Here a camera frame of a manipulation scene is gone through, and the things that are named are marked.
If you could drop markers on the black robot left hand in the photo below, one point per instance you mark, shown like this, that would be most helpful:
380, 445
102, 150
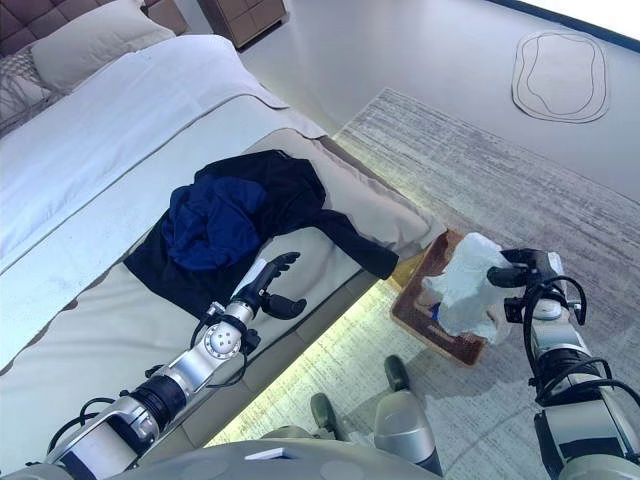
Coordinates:
262, 290

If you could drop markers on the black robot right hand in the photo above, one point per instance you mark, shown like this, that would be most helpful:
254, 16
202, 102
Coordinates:
530, 262

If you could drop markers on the white shirt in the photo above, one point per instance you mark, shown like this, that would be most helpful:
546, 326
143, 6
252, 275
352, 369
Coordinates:
465, 285

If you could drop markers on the dark blue garment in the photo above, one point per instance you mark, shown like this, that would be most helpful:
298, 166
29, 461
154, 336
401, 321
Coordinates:
215, 225

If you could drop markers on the black garment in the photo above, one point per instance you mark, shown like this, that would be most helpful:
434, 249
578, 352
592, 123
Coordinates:
290, 200

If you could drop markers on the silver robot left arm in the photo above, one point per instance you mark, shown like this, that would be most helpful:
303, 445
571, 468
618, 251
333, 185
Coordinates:
190, 367

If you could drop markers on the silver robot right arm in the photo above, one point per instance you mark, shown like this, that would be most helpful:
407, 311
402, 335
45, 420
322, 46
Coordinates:
565, 350

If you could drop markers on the woven wicker basket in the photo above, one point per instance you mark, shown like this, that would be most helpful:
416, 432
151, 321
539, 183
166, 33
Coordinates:
415, 300

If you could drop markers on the bed with beige cover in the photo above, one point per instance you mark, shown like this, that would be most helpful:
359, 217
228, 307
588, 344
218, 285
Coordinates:
100, 340

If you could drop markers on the grey striped rug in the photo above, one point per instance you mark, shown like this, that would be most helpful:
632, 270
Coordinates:
500, 175

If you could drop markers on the grey robot torso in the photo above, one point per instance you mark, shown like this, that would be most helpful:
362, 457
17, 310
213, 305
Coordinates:
225, 460

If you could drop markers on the small oval beige mat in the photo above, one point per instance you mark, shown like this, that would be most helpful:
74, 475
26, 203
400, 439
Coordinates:
560, 75

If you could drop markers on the silver robot right leg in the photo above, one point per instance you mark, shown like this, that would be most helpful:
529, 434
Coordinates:
405, 430

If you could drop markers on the white duvet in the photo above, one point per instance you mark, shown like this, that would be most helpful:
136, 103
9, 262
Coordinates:
125, 130

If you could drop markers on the dark window floor track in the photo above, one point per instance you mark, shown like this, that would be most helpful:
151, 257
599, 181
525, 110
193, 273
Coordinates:
590, 17

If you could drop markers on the brown wooden nightstand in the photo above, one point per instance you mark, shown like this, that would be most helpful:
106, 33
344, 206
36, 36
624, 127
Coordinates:
245, 20

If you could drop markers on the plain beige pillow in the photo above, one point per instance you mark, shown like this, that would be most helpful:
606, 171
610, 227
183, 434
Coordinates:
95, 45

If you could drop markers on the patterned grey cushion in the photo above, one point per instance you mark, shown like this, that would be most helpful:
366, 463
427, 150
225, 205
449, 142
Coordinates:
17, 90

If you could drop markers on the brown tufted headboard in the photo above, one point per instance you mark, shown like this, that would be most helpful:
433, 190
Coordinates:
45, 20

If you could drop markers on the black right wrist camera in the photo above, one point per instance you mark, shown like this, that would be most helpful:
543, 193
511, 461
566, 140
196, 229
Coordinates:
513, 310

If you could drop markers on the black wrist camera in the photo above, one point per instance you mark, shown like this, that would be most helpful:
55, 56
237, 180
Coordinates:
513, 310
251, 340

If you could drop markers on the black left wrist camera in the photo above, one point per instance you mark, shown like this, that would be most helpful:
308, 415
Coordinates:
251, 340

